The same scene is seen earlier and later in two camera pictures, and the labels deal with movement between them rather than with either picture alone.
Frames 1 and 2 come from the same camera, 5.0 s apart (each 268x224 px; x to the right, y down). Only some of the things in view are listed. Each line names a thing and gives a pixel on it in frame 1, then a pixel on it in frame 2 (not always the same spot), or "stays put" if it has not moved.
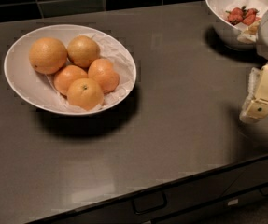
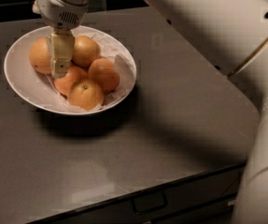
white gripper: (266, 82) -> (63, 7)
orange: (85, 93) stays put
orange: (48, 55) stays put
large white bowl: (37, 90) stays put
